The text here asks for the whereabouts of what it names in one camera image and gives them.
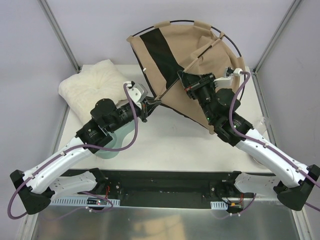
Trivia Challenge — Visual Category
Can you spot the white cable duct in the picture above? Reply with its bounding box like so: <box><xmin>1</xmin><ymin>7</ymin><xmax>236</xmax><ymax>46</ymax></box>
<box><xmin>210</xmin><ymin>201</ymin><xmax>244</xmax><ymax>210</ymax></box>
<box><xmin>50</xmin><ymin>196</ymin><xmax>121</xmax><ymax>208</ymax></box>

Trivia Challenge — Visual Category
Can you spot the left white cable duct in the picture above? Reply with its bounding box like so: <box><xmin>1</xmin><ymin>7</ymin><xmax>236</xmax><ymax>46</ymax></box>
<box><xmin>50</xmin><ymin>196</ymin><xmax>121</xmax><ymax>208</ymax></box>

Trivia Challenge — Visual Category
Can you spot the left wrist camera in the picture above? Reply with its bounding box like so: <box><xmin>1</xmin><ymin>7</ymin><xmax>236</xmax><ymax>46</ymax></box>
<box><xmin>124</xmin><ymin>81</ymin><xmax>148</xmax><ymax>104</ymax></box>

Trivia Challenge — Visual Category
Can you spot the right white cable duct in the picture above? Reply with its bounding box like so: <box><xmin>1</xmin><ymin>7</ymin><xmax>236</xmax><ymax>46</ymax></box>
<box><xmin>210</xmin><ymin>201</ymin><xmax>244</xmax><ymax>210</ymax></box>

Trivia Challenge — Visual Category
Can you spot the green double pet bowl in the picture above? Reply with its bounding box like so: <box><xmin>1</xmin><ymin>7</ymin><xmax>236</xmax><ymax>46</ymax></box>
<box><xmin>95</xmin><ymin>121</ymin><xmax>137</xmax><ymax>159</ymax></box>

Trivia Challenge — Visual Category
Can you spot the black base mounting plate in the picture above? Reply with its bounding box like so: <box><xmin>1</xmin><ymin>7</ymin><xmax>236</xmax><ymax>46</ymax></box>
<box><xmin>52</xmin><ymin>167</ymin><xmax>260</xmax><ymax>208</ymax></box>

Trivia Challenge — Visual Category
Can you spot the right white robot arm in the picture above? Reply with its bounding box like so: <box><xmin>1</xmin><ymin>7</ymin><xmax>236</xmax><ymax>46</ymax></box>
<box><xmin>177</xmin><ymin>67</ymin><xmax>320</xmax><ymax>211</ymax></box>

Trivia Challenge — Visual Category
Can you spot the white fluffy cushion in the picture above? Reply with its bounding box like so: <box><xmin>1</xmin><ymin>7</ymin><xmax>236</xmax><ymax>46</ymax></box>
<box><xmin>58</xmin><ymin>59</ymin><xmax>128</xmax><ymax>124</ymax></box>

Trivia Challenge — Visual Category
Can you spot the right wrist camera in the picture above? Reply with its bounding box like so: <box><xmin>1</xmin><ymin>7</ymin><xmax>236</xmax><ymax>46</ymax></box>
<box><xmin>213</xmin><ymin>67</ymin><xmax>243</xmax><ymax>88</ymax></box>

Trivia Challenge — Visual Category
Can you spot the right aluminium frame post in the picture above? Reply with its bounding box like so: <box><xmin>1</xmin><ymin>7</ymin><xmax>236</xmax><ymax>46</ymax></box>
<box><xmin>252</xmin><ymin>0</ymin><xmax>303</xmax><ymax>75</ymax></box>

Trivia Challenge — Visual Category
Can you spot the left aluminium frame post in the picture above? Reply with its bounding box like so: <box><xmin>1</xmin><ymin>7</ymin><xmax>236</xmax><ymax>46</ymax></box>
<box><xmin>37</xmin><ymin>0</ymin><xmax>81</xmax><ymax>73</ymax></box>

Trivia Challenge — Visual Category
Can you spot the beige pet tent fabric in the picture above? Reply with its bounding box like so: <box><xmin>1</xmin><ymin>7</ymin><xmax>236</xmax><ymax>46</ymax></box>
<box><xmin>125</xmin><ymin>20</ymin><xmax>245</xmax><ymax>135</ymax></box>

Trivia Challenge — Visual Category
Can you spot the aluminium frame post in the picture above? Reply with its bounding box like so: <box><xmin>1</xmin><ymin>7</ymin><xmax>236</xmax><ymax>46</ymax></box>
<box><xmin>252</xmin><ymin>0</ymin><xmax>303</xmax><ymax>75</ymax></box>
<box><xmin>37</xmin><ymin>0</ymin><xmax>81</xmax><ymax>73</ymax></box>

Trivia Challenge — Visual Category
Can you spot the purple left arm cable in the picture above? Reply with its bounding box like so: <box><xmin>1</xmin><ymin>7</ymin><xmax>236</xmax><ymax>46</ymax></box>
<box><xmin>7</xmin><ymin>83</ymin><xmax>140</xmax><ymax>221</ymax></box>

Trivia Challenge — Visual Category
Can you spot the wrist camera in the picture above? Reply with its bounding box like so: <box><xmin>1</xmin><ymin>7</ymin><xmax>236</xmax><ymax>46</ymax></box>
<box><xmin>124</xmin><ymin>81</ymin><xmax>148</xmax><ymax>104</ymax></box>
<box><xmin>213</xmin><ymin>67</ymin><xmax>243</xmax><ymax>88</ymax></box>

